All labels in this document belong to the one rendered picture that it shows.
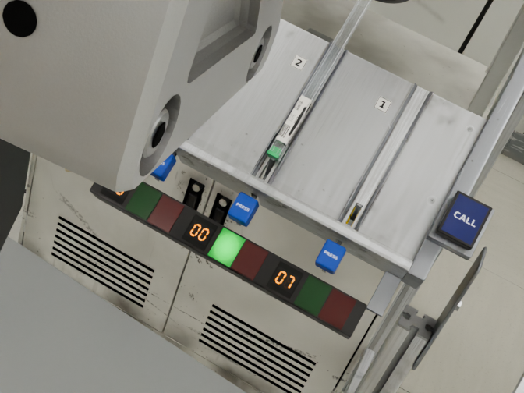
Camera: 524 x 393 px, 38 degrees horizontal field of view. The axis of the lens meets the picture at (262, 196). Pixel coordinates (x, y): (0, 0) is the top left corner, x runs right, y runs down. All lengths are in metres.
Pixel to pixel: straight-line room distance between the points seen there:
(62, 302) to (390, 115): 0.42
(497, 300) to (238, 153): 1.40
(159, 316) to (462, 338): 0.83
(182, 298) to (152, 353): 0.64
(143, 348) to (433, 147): 0.39
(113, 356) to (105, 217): 0.67
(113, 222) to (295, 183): 0.63
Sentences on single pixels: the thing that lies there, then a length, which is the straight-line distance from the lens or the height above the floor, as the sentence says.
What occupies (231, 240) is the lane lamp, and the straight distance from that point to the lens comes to 0.86.
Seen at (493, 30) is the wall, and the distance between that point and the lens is 2.77.
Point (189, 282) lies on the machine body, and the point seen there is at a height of 0.24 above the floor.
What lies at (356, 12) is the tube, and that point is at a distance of 0.93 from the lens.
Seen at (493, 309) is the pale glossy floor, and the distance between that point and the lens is 2.14.
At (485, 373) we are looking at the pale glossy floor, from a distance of 1.94.
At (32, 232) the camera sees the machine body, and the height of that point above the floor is 0.15.
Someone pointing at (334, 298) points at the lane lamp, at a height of 0.66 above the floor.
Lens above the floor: 1.20
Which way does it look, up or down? 35 degrees down
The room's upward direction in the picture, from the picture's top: 21 degrees clockwise
